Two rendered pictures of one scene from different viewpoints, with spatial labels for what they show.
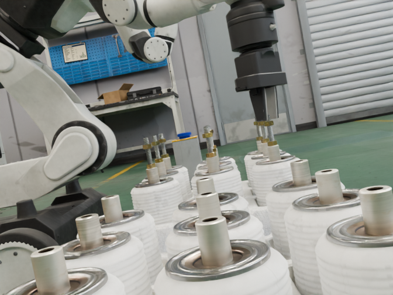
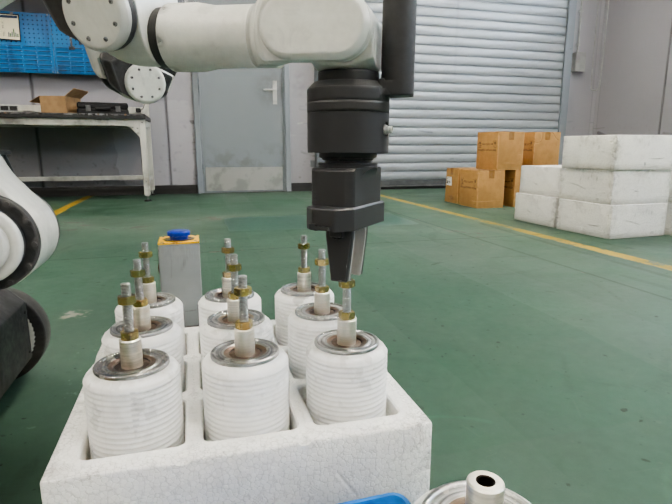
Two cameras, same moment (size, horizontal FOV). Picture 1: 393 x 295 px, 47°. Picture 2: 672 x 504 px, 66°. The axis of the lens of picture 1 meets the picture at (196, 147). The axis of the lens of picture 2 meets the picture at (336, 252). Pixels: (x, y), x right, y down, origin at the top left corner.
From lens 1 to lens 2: 35 cm
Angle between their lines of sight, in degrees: 20
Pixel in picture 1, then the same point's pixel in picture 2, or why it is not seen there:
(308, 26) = not seen: hidden behind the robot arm
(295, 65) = (302, 113)
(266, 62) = (365, 187)
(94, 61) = (31, 46)
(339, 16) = not seen: hidden behind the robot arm
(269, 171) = (341, 368)
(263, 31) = (373, 136)
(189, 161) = (181, 278)
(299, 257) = not seen: outside the picture
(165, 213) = (150, 431)
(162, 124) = (123, 153)
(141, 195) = (106, 396)
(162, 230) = (142, 471)
